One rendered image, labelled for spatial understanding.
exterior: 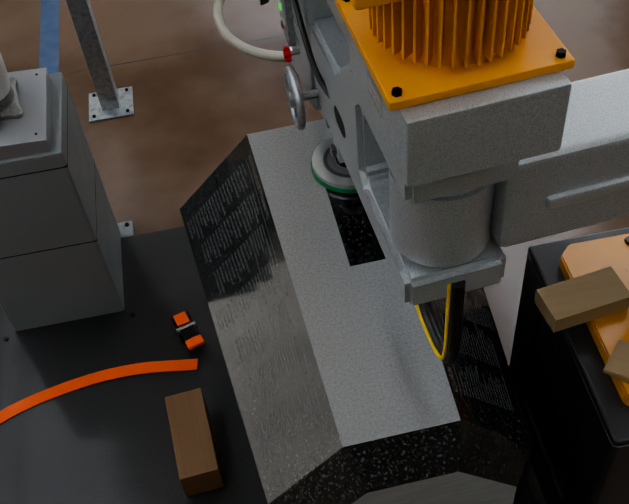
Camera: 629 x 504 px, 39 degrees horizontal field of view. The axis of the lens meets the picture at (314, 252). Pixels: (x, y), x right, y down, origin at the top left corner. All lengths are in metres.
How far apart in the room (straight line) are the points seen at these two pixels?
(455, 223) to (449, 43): 0.38
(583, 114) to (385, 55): 0.44
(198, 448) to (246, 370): 0.60
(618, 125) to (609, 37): 2.78
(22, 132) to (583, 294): 1.65
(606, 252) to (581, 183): 0.76
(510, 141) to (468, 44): 0.17
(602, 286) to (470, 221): 0.73
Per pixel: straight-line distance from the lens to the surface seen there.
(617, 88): 1.71
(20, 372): 3.29
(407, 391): 2.01
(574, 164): 1.59
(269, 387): 2.17
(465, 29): 1.28
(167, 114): 4.06
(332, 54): 1.90
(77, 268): 3.14
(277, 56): 2.71
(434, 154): 1.32
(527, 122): 1.35
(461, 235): 1.60
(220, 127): 3.94
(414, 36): 1.29
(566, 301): 2.20
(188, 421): 2.86
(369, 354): 2.06
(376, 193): 1.80
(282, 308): 2.20
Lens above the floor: 2.55
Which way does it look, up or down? 49 degrees down
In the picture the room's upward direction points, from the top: 7 degrees counter-clockwise
